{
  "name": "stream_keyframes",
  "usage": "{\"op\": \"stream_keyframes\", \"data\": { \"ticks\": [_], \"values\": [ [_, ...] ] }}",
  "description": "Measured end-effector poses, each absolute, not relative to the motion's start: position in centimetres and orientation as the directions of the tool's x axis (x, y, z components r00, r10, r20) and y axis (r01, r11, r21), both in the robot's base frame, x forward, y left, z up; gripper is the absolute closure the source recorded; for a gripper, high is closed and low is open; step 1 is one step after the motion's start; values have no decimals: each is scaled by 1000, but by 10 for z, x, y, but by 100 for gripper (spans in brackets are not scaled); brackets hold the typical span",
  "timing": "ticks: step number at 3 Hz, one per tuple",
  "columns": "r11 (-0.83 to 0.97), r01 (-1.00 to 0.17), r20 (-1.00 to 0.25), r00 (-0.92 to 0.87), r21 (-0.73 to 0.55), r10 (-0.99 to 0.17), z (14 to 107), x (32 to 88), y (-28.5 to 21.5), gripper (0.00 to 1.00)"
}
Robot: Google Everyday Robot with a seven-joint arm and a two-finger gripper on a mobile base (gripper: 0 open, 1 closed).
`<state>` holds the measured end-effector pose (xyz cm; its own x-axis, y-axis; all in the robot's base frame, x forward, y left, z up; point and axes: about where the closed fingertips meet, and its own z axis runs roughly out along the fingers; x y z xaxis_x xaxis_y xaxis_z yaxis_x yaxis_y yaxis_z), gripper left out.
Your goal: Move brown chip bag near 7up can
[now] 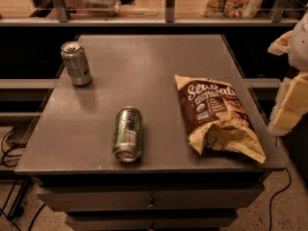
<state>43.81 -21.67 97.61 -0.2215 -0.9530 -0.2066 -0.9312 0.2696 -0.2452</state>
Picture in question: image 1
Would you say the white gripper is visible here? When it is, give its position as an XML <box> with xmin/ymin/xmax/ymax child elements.
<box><xmin>268</xmin><ymin>31</ymin><xmax>308</xmax><ymax>137</ymax></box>

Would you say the brown sea salt chip bag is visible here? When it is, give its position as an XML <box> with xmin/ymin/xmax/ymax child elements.
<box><xmin>174</xmin><ymin>74</ymin><xmax>266</xmax><ymax>164</ymax></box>

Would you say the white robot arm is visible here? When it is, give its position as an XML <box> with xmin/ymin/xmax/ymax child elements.
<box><xmin>268</xmin><ymin>14</ymin><xmax>308</xmax><ymax>137</ymax></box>

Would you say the colourful snack bag on shelf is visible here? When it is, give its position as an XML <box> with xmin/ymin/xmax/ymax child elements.
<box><xmin>201</xmin><ymin>0</ymin><xmax>263</xmax><ymax>18</ymax></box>

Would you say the lying green soda can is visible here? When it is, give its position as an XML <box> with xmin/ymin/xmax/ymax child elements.
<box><xmin>112</xmin><ymin>107</ymin><xmax>142</xmax><ymax>163</ymax></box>

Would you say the upright silver 7up can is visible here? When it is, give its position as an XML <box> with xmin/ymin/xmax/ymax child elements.
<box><xmin>61</xmin><ymin>41</ymin><xmax>91</xmax><ymax>86</ymax></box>

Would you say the upper drawer knob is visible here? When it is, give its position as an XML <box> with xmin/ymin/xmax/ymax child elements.
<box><xmin>147</xmin><ymin>199</ymin><xmax>157</xmax><ymax>210</ymax></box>

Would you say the clear plastic container on shelf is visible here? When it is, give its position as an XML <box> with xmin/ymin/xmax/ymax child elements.
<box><xmin>82</xmin><ymin>0</ymin><xmax>118</xmax><ymax>17</ymax></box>

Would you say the black cable right floor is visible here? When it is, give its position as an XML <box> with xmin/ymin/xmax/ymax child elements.
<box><xmin>268</xmin><ymin>138</ymin><xmax>293</xmax><ymax>231</ymax></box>

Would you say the grey metal shelf rail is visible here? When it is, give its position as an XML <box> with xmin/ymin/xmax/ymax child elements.
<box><xmin>0</xmin><ymin>0</ymin><xmax>307</xmax><ymax>27</ymax></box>

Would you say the black cables left floor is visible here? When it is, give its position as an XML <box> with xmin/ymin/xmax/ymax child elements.
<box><xmin>0</xmin><ymin>118</ymin><xmax>46</xmax><ymax>231</ymax></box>

